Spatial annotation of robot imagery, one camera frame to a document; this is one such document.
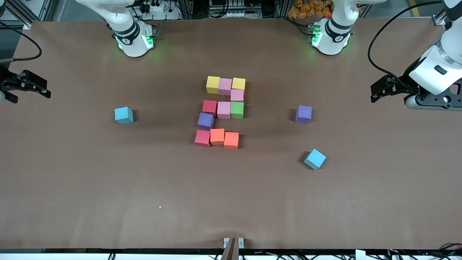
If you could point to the green foam cube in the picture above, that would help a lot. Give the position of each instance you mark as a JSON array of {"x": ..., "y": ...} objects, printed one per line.
[{"x": 237, "y": 109}]

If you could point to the aluminium frame profile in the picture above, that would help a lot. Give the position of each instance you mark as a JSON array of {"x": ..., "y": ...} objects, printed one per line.
[
  {"x": 18, "y": 12},
  {"x": 438, "y": 18}
]

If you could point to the brown table mat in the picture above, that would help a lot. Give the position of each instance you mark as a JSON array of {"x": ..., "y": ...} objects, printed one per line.
[{"x": 231, "y": 209}]

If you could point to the yellow foam cube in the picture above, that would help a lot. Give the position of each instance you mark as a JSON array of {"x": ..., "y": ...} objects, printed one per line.
[
  {"x": 238, "y": 83},
  {"x": 213, "y": 85}
]

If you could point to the red-pink foam cube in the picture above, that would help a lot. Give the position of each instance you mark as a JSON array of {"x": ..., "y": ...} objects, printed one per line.
[
  {"x": 209, "y": 107},
  {"x": 202, "y": 138}
]

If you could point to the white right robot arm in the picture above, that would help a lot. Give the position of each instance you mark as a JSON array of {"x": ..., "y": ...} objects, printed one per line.
[{"x": 126, "y": 32}]

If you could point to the white power strip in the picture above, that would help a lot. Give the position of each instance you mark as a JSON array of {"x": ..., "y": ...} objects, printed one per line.
[{"x": 156, "y": 7}]

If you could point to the brown upright post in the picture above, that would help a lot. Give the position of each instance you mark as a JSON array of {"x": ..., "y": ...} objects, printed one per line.
[{"x": 231, "y": 252}]

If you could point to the cyan foam cube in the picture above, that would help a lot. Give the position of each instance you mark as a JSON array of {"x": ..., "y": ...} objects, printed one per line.
[
  {"x": 314, "y": 159},
  {"x": 123, "y": 115}
]

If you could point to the purple foam cube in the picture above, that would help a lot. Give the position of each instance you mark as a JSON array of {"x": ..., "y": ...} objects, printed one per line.
[
  {"x": 205, "y": 120},
  {"x": 304, "y": 113}
]

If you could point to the light pink foam cube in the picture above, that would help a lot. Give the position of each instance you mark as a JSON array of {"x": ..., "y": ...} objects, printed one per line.
[
  {"x": 223, "y": 110},
  {"x": 225, "y": 86},
  {"x": 237, "y": 95}
]

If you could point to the orange foam cube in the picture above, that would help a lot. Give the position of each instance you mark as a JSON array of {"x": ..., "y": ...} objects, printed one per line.
[
  {"x": 217, "y": 136},
  {"x": 231, "y": 140}
]

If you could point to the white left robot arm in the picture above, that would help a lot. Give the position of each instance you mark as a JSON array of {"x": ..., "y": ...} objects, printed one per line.
[{"x": 335, "y": 32}]

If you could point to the small metal bracket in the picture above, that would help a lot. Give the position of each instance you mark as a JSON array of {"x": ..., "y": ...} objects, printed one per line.
[{"x": 226, "y": 241}]

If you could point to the metal equipment rack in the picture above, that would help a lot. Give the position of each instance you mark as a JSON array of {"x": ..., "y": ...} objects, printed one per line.
[{"x": 231, "y": 14}]

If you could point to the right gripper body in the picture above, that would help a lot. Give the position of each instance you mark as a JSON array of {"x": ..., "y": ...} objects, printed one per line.
[{"x": 8, "y": 83}]

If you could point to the bag of orange items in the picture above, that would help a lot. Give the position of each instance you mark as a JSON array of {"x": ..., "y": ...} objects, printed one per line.
[{"x": 306, "y": 11}]

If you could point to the small white box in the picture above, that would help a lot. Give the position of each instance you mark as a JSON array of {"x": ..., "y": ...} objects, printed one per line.
[{"x": 360, "y": 254}]

